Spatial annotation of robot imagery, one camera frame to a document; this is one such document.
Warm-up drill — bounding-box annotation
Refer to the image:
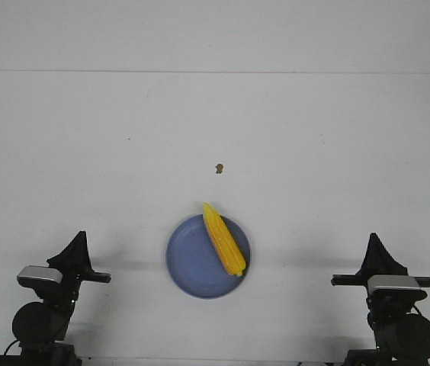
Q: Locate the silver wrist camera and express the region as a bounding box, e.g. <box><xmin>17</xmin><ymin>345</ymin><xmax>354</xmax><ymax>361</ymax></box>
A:
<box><xmin>17</xmin><ymin>265</ymin><xmax>63</xmax><ymax>289</ymax></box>
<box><xmin>367</xmin><ymin>274</ymin><xmax>428</xmax><ymax>301</ymax></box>

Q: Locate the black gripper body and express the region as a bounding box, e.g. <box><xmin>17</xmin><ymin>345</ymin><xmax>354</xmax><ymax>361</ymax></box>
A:
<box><xmin>331</xmin><ymin>274</ymin><xmax>430</xmax><ymax>304</ymax></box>
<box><xmin>35</xmin><ymin>270</ymin><xmax>111</xmax><ymax>309</ymax></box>

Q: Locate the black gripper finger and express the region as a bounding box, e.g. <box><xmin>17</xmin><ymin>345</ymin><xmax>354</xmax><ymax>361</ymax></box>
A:
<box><xmin>355</xmin><ymin>233</ymin><xmax>377</xmax><ymax>275</ymax></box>
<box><xmin>374</xmin><ymin>234</ymin><xmax>408</xmax><ymax>275</ymax></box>
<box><xmin>47</xmin><ymin>231</ymin><xmax>85</xmax><ymax>271</ymax></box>
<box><xmin>83</xmin><ymin>231</ymin><xmax>93</xmax><ymax>272</ymax></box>

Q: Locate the small brown table mark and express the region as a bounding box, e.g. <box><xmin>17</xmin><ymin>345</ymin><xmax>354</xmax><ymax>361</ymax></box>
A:
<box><xmin>215</xmin><ymin>163</ymin><xmax>224</xmax><ymax>175</ymax></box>

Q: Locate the yellow corn cob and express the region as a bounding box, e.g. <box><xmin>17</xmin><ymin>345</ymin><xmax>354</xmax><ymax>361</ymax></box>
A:
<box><xmin>202</xmin><ymin>202</ymin><xmax>246</xmax><ymax>278</ymax></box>

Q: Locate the blue round plate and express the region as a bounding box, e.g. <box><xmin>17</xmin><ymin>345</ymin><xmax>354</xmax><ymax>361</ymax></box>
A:
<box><xmin>165</xmin><ymin>214</ymin><xmax>252</xmax><ymax>300</ymax></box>

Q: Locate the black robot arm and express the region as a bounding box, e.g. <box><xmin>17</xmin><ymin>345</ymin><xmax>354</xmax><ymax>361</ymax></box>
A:
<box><xmin>331</xmin><ymin>233</ymin><xmax>430</xmax><ymax>365</ymax></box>
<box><xmin>11</xmin><ymin>231</ymin><xmax>111</xmax><ymax>365</ymax></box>

